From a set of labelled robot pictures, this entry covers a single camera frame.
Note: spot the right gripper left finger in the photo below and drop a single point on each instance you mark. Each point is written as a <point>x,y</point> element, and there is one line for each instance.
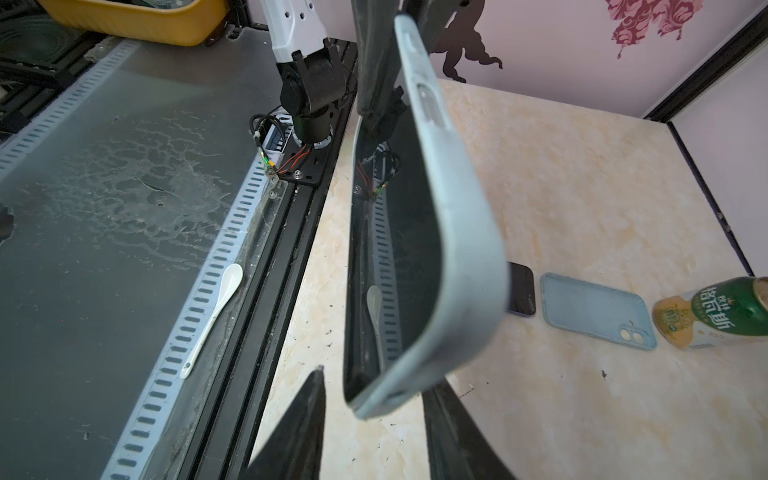
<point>294,449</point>

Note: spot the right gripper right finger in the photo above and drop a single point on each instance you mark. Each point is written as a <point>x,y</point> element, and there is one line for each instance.
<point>456,447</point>

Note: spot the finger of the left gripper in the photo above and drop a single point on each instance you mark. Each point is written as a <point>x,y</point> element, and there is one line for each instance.
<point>379,57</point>

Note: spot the light blue phone case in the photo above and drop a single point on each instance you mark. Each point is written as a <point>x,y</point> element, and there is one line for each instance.
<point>596,311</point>
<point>474,281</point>

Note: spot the black phone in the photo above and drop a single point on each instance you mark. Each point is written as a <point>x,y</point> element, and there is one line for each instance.
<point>521,297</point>
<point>394,261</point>

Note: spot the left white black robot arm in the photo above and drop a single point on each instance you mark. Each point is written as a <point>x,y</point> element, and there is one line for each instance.
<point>310,66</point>

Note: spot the white plastic spoon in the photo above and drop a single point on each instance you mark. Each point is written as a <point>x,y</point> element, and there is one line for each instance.
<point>230,282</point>

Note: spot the yellow plastic bin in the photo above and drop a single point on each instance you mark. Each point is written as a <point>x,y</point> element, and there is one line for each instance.
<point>186,26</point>

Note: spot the green gold drink can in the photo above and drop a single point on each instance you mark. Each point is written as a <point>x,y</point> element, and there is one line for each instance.
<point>731,312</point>

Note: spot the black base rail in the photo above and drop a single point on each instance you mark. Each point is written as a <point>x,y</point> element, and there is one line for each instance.
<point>239,374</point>

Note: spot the white slotted cable duct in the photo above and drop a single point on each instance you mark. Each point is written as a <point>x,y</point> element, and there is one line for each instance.
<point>160,393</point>

